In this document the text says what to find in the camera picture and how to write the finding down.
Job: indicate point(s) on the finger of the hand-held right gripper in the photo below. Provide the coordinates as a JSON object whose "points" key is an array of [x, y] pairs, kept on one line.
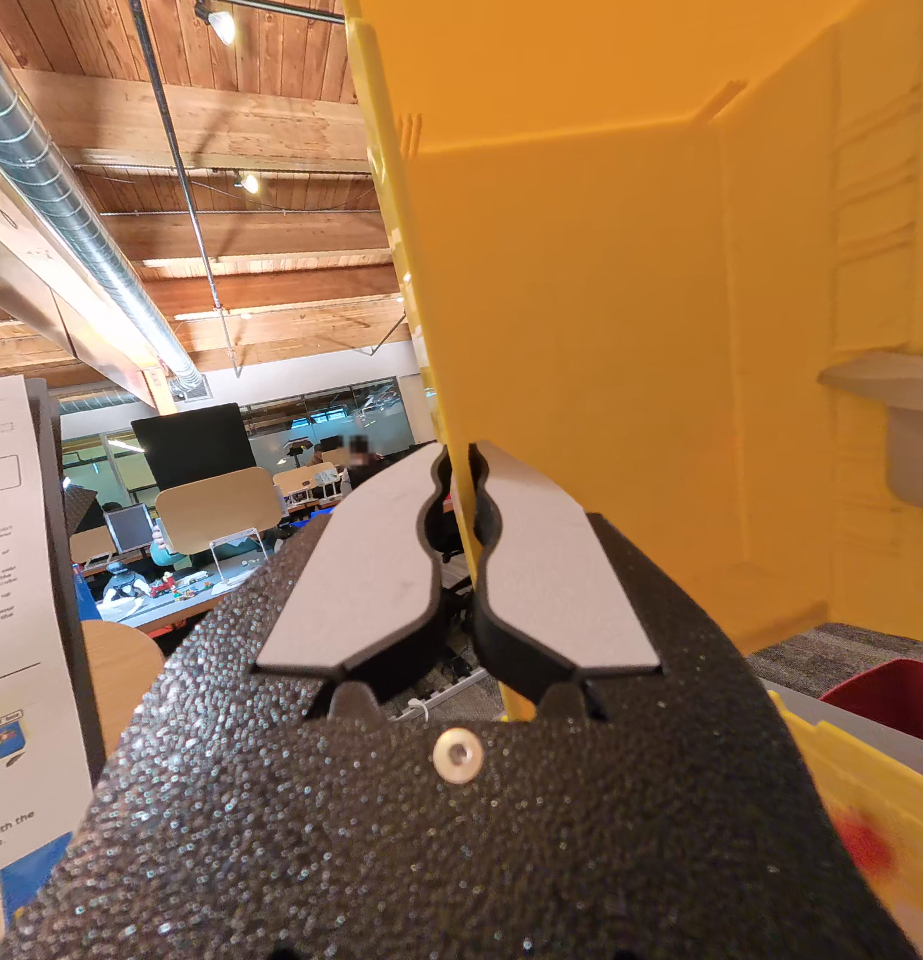
{"points": [[896, 379]]}

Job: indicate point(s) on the clear acrylic stand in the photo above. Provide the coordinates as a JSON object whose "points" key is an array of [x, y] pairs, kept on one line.
{"points": [[240, 555]]}

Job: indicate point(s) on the beige desk divider panel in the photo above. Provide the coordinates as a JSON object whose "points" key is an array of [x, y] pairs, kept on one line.
{"points": [[218, 510]]}

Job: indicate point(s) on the black standing board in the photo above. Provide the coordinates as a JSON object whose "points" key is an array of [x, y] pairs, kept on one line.
{"points": [[195, 446]]}

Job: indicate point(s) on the metal ceiling conduit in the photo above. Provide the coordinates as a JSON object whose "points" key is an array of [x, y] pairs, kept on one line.
{"points": [[184, 180]]}

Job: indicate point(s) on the white instruction sheet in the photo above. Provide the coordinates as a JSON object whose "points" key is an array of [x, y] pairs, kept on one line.
{"points": [[19, 600]]}

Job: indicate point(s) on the yellow plastic box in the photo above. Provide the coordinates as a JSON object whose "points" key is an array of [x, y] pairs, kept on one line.
{"points": [[596, 300], [904, 795]]}

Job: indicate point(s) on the grey worktable with toys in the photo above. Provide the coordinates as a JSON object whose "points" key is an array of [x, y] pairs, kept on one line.
{"points": [[176, 607]]}

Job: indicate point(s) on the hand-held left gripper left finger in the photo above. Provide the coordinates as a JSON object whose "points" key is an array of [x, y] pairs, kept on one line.
{"points": [[356, 577]]}

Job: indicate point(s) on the computer monitor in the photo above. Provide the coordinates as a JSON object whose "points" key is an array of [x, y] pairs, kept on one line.
{"points": [[130, 527]]}

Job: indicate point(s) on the dark red plastic bin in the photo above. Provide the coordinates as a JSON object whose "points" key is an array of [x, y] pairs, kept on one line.
{"points": [[893, 697]]}

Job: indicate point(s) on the ceiling spot lamp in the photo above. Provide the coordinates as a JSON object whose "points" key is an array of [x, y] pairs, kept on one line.
{"points": [[221, 24], [249, 183]]}

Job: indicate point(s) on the round wooden table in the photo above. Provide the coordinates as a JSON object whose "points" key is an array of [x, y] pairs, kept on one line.
{"points": [[120, 682]]}

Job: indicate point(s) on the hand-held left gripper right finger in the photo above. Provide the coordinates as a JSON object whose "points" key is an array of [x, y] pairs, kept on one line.
{"points": [[566, 585]]}

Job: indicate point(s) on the silver ceiling duct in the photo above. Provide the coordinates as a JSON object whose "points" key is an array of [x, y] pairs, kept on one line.
{"points": [[49, 180]]}

